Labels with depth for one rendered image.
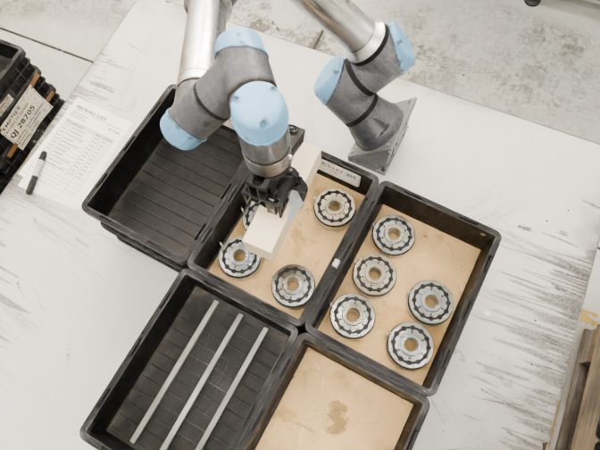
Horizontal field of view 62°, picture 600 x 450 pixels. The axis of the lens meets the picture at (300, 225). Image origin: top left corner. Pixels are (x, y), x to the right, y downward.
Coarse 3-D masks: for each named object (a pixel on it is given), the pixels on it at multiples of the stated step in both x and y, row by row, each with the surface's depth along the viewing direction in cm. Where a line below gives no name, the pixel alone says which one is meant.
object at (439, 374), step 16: (400, 192) 116; (368, 208) 115; (448, 208) 114; (480, 224) 113; (352, 240) 112; (496, 240) 111; (336, 272) 110; (480, 272) 109; (320, 304) 109; (464, 320) 105; (320, 336) 105; (352, 352) 104; (448, 352) 104; (384, 368) 102; (416, 384) 101; (432, 384) 101
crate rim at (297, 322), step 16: (336, 160) 120; (240, 176) 119; (368, 176) 118; (368, 192) 116; (224, 208) 116; (352, 224) 114; (192, 256) 112; (336, 256) 111; (208, 272) 111; (240, 288) 110; (320, 288) 109; (256, 304) 108; (288, 320) 108; (304, 320) 107
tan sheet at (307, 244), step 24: (312, 192) 128; (312, 216) 126; (288, 240) 124; (312, 240) 123; (336, 240) 123; (216, 264) 122; (264, 264) 122; (312, 264) 121; (264, 288) 120; (288, 288) 119; (288, 312) 117
